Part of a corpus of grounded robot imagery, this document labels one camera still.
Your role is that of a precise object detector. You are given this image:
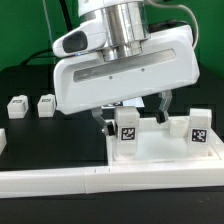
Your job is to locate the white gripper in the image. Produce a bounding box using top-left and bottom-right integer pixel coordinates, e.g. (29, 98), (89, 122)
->
(53, 25), (200, 136)

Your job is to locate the white square table top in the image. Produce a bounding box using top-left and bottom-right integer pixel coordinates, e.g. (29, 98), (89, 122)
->
(106, 116), (224, 166)

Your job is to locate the white U-shaped obstacle fence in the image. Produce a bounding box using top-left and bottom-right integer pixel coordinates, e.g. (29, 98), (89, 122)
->
(0, 118), (224, 200)

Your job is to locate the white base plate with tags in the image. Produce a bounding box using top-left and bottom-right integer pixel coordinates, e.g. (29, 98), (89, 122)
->
(103, 97), (145, 109)

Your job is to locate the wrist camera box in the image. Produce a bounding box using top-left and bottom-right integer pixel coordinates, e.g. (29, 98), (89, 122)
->
(52, 30), (97, 58)

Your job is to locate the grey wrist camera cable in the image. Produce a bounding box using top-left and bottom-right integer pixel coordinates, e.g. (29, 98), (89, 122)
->
(143, 0), (200, 51)

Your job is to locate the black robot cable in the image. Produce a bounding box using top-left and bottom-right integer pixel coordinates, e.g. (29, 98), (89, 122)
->
(19, 0), (80, 66)

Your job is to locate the thin grey cable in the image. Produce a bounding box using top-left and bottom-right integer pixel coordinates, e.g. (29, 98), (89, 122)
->
(41, 0), (56, 65)

